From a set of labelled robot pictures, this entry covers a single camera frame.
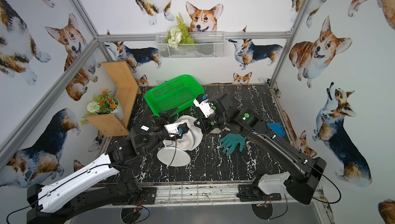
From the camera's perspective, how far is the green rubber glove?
896 mm

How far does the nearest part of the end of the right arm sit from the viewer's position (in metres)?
0.49

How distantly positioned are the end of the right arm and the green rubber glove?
367 millimetres
